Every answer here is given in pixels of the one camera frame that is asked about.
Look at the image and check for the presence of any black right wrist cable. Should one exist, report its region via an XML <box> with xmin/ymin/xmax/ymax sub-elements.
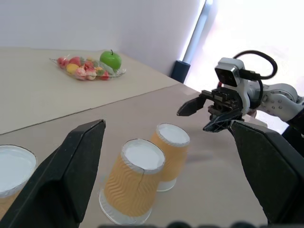
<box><xmin>232</xmin><ymin>49</ymin><xmax>278</xmax><ymax>110</ymax></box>

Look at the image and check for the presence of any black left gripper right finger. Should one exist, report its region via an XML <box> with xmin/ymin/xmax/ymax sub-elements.
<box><xmin>229</xmin><ymin>120</ymin><xmax>304</xmax><ymax>228</ymax></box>

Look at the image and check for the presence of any orange ribbed paper cup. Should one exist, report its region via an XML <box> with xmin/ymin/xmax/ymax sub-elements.
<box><xmin>98</xmin><ymin>139</ymin><xmax>166</xmax><ymax>226</ymax></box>
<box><xmin>150</xmin><ymin>123</ymin><xmax>191</xmax><ymax>192</ymax></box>
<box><xmin>0</xmin><ymin>144</ymin><xmax>38</xmax><ymax>217</ymax></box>

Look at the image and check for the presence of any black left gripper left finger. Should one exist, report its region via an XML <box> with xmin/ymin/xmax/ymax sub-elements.
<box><xmin>0</xmin><ymin>119</ymin><xmax>106</xmax><ymax>228</ymax></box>

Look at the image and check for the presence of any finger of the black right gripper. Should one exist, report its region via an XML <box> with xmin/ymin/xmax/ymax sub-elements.
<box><xmin>202</xmin><ymin>111</ymin><xmax>243</xmax><ymax>133</ymax></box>
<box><xmin>176</xmin><ymin>94</ymin><xmax>207</xmax><ymax>117</ymax></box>

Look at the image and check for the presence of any green apple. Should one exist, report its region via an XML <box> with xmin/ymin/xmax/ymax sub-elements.
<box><xmin>99</xmin><ymin>49</ymin><xmax>123</xmax><ymax>71</ymax></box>

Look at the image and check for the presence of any clear bag of toy fruits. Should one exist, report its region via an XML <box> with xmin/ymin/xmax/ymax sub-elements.
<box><xmin>48</xmin><ymin>55</ymin><xmax>127</xmax><ymax>82</ymax></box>

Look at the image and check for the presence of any dark blue pole base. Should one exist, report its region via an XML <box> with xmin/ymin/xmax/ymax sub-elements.
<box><xmin>171</xmin><ymin>60</ymin><xmax>192</xmax><ymax>84</ymax></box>

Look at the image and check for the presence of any light blue pole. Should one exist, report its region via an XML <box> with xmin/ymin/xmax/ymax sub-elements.
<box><xmin>183</xmin><ymin>0</ymin><xmax>209</xmax><ymax>64</ymax></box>

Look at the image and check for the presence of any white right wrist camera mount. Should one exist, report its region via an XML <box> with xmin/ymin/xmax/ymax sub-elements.
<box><xmin>214</xmin><ymin>57</ymin><xmax>250</xmax><ymax>115</ymax></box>

